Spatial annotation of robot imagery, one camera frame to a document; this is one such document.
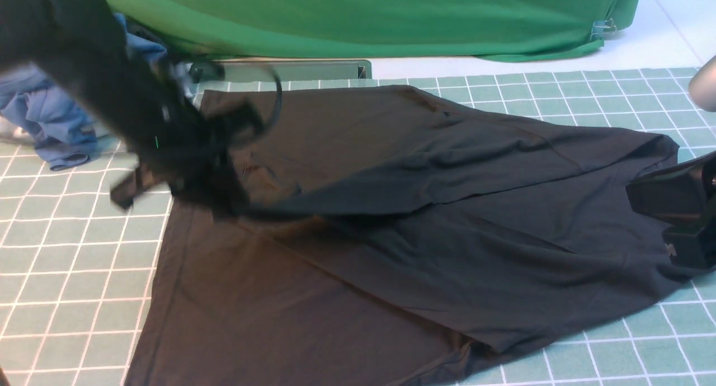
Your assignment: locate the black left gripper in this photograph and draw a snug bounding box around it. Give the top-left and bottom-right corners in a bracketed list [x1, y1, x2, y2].
[110, 101, 266, 217]

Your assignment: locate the green backdrop cloth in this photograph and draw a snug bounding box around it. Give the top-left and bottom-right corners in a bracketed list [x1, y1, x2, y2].
[107, 0, 639, 63]

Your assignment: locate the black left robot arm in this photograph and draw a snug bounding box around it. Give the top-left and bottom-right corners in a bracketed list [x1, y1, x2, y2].
[2, 0, 283, 218]

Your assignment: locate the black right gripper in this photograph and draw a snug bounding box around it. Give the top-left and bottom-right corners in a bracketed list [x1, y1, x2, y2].
[626, 154, 715, 270]

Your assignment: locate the blue crumpled shirt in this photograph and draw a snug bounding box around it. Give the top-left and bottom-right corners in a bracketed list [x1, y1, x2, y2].
[0, 13, 169, 171]

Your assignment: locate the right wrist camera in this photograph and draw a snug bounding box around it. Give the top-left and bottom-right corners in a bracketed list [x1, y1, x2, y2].
[688, 55, 716, 112]

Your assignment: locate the dark gray long-sleeve top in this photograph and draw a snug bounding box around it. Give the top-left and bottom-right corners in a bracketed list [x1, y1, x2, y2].
[125, 86, 705, 385]

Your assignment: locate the green grid cutting mat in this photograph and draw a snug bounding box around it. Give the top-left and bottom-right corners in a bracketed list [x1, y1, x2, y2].
[1, 68, 715, 385]

